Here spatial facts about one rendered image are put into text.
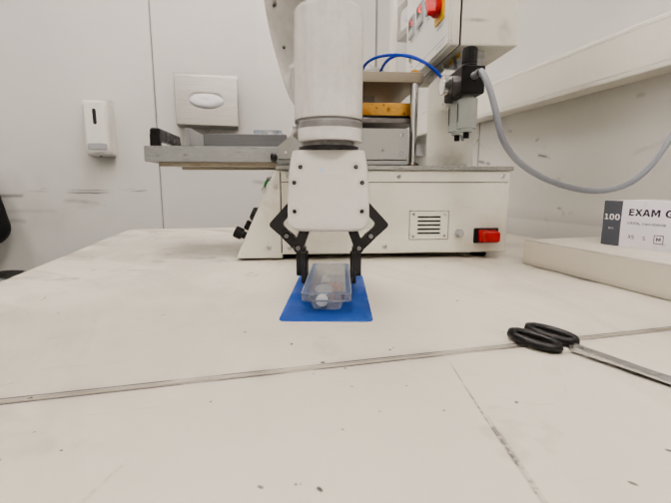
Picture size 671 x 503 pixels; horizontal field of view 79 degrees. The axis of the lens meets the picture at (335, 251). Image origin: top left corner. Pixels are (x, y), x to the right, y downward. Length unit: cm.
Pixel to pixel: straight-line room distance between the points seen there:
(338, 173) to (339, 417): 31
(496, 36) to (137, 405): 83
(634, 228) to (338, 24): 54
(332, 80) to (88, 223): 207
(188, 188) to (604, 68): 190
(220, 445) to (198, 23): 235
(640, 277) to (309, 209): 45
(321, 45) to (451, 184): 43
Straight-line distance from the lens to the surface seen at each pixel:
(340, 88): 50
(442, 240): 83
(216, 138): 87
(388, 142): 81
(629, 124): 112
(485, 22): 91
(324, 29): 51
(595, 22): 125
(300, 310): 47
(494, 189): 87
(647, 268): 66
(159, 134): 93
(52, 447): 29
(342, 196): 50
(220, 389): 31
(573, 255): 74
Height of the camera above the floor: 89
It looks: 9 degrees down
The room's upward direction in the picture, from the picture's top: straight up
